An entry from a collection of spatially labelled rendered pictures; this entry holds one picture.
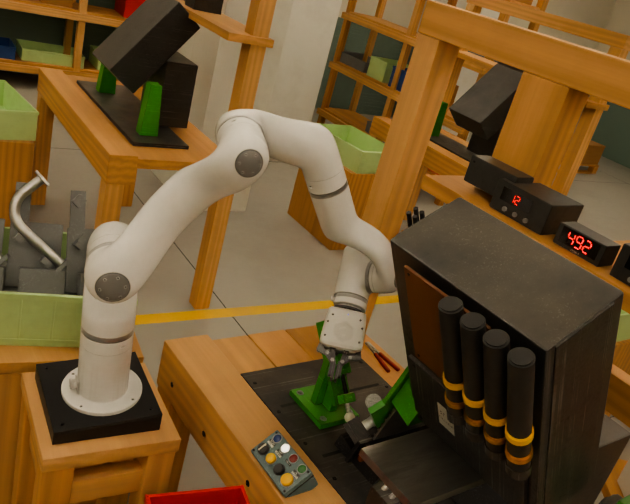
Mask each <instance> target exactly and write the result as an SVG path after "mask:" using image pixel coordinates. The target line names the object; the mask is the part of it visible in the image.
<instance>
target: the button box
mask: <svg viewBox="0 0 630 504"><path fill-rule="evenodd" d="M277 434H279V435H281V440H280V441H279V442H274V440H273V438H274V436H275V435H277ZM261 443H267V445H268V446H269V449H268V451H267V452H266V453H264V454H260V453H259V452H258V450H257V448H258V445H259V444H260V443H259V444H258V445H257V446H255V447H254V448H253V449H252V450H251V452H252V454H253V455H254V457H255V458H256V459H257V461H258V462H259V463H260V465H261V466H262V467H263V469H264V470H265V471H266V473H267V474H268V475H269V477H270V478H271V480H272V481H273V482H274V484H275V485H276V486H277V488H278V489H279V490H280V492H281V493H282V494H283V496H284V497H285V498H288V497H292V496H295V495H298V494H301V493H304V492H307V491H310V490H312V489H314V488H315V487H316V486H317V485H318V482H317V480H316V478H315V477H314V475H313V473H312V471H311V470H310V469H309V467H308V466H307V465H306V464H305V463H304V461H303V460H302V459H301V458H300V456H299V455H298V454H297V453H296V451H295V450H294V449H293V448H292V446H291V445H290V444H289V443H288V442H287V440H286V439H285V438H284V437H283V435H282V434H281V433H280V432H279V431H278V430H276V431H275V432H274V433H272V434H271V435H270V436H268V437H267V438H266V439H265V440H263V441H262V442H261ZM284 444H287V445H289V450H288V451H287V452H282V451H281V447H282V446H283V445H284ZM269 453H273V454H275V456H276V460H275V462H274V463H272V464H269V463H267V462H266V459H265V458H266V456H267V454H269ZM293 454H295V455H297V457H298V459H297V461H296V462H290V461H289V457H290V456H291V455H293ZM278 463H280V464H282V465H283V466H284V471H283V472H282V473H281V474H276V473H275V472H274V470H273V468H274V466H275V465H276V464H278ZM300 465H305V466H306V471H305V472H304V473H299V472H298V470H297V469H298V467H299V466H300ZM285 473H290V474H292V476H293V478H294V480H293V483H292V484H291V485H290V486H283V485H282V483H281V481H280V479H281V477H282V475H283V474H285Z"/></svg>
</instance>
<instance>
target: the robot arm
mask: <svg viewBox="0 0 630 504"><path fill-rule="evenodd" d="M215 139H216V143H217V148H216V149H215V151H214V152H213V153H212V154H211V155H209V156H208V157H206V158H204V159H202V160H200V161H198V162H196V163H194V164H191V165H189V166H186V167H184V168H182V169H181V170H179V171H178V172H176V173H175V174H174V175H173V176H172V177H171V178H170V179H169V180H167V181H166V182H165V183H164V184H163V185H162V186H161V187H160V188H159V189H158V190H157V191H156V192H155V193H154V194H153V195H152V196H151V197H150V198H149V200H148V201H147V202H146V203H145V204H144V206H143V207H142V208H141V209H140V211H139V212H138V213H137V215H136V216H135V217H134V219H133V220H132V221H131V222H130V224H129V225H127V224H125V223H123V222H118V221H111V222H106V223H103V224H101V225H100V226H98V227H97V228H96V229H95V230H94V231H93V233H92V234H91V236H90V238H89V241H88V244H87V251H86V260H85V268H84V280H85V281H84V292H83V304H82V317H81V332H80V346H79V360H78V367H77V368H76V369H74V370H72V371H71V372H70V373H68V374H67V376H66V377H65V378H64V380H63V382H62V386H61V395H62V397H63V400H64V401H65V402H66V404H67V405H68V406H70V407H71V408H72V409H74V410H76V411H78V412H80V413H83V414H87V415H92V416H111V415H116V414H119V413H122V412H124V411H126V410H128V409H130V408H131V407H133V406H134V405H135V404H136V403H137V402H138V401H139V399H140V397H141V394H142V383H141V380H140V378H139V377H138V376H137V374H136V373H134V372H133V371H132V370H130V364H131V355H132V346H133V337H134V328H135V319H136V309H137V293H138V291H139V290H140V289H141V287H142V286H143V285H144V284H145V282H146V281H147V280H148V278H149V277H150V275H151V274H152V273H153V271H154V270H155V268H156V267H157V265H158V264H159V262H160V261H161V259H162V258H163V256H164V255H165V253H166V252H167V250H168V249H169V248H170V246H171V245H172V243H173V242H174V241H175V239H176V238H177V237H178V236H179V234H180V233H181V232H182V231H183V230H184V229H185V228H186V227H187V226H188V225H189V224H190V223H191V222H192V221H193V220H194V219H196V218H197V217H198V216H199V215H200V214H201V213H202V212H203V211H204V210H206V209H207V208H208V207H209V206H211V205H212V204H213V203H215V202H217V201H218V200H220V199H222V198H224V197H226V196H229V195H232V194H234V193H237V192H240V191H242V190H244V189H246V188H248V187H249V186H250V185H252V184H253V183H254V182H255V181H256V180H257V179H259V177H260V176H261V175H262V174H263V173H264V171H265V170H266V168H267V166H268V163H269V157H270V158H273V159H276V160H278V161H281V162H284V163H287V164H290V165H293V166H297V167H299V168H301V170H302V172H303V175H304V178H305V181H306V184H307V187H308V190H309V193H310V196H311V199H312V202H313V205H314V208H315V211H316V214H317V217H318V220H319V223H320V226H321V229H322V231H323V233H324V235H325V236H326V237H327V238H328V239H330V240H332V241H334V242H337V243H341V244H344V245H347V246H346V247H345V248H344V252H343V256H342V261H341V265H340V270H339V274H338V278H337V283H336V287H335V292H334V296H332V297H331V301H332V302H333V304H334V306H331V307H330V308H329V310H328V312H327V315H326V318H325V321H324V325H323V328H322V332H321V336H320V343H319V345H318V347H317V352H319V353H321V354H323V355H325V356H326V358H327V359H328V361H329V363H330V367H329V371H328V377H330V381H331V382H332V381H334V382H335V383H336V381H337V379H340V377H341V372H342V367H343V366H344V365H345V364H347V363H348V362H350V361H360V360H361V350H362V347H363V342H364V336H365V329H366V314H364V313H365V312H366V308H367V303H368V298H369V295H370V294H371V293H393V292H395V291H397V285H396V278H395V271H394V264H393V257H392V249H391V243H390V242H389V240H388V239H387V238H386V237H385V236H384V235H383V234H382V233H381V232H380V231H379V230H377V229H376V228H375V227H373V226H371V225H370V224H368V223H366V222H365V221H363V220H361V219H360V218H359V217H358V216H357V214H356V211H355V207H354V204H353V200H352V196H351V193H350V189H349V185H348V181H347V178H346V174H345V171H344V167H343V164H342V160H341V157H340V153H339V150H338V147H337V144H336V141H335V139H334V137H333V135H332V134H331V132H330V131H329V130H328V129H327V128H326V127H324V126H322V125H320V124H317V123H314V122H309V121H301V120H294V119H289V118H284V117H281V116H278V115H274V114H272V113H268V112H265V111H261V110H256V109H236V110H231V111H228V112H226V113H225V114H223V115H222V116H221V117H220V118H219V120H218V122H217V124H216V127H215ZM335 352H337V353H341V354H342V357H341V359H340V361H338V364H337V366H336V360H335ZM335 368H336V371H335ZM334 372H335V375H334ZM333 377H334V380H333Z"/></svg>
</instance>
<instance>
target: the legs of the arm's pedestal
mask: <svg viewBox="0 0 630 504"><path fill-rule="evenodd" d="M174 456H175V452H170V453H163V454H157V455H151V456H145V457H138V458H132V459H126V460H120V461H113V462H107V463H103V464H102V465H101V466H95V467H89V468H82V469H76V470H74V469H75V468H69V469H63V470H57V471H50V472H44V473H41V471H40V467H39V462H38V458H37V454H36V449H35V445H34V441H33V437H32V432H31V428H30V424H29V419H28V415H27V411H26V407H25V402H24V398H23V394H22V398H21V409H20V419H19V429H18V439H17V449H16V459H15V469H14V479H13V489H12V499H11V504H71V503H77V502H82V501H88V500H93V499H97V501H96V504H127V499H128V493H130V497H129V502H128V504H144V497H145V494H147V495H150V494H160V493H167V488H168V484H169V479H170V474H171V470H172V465H173V461H174Z"/></svg>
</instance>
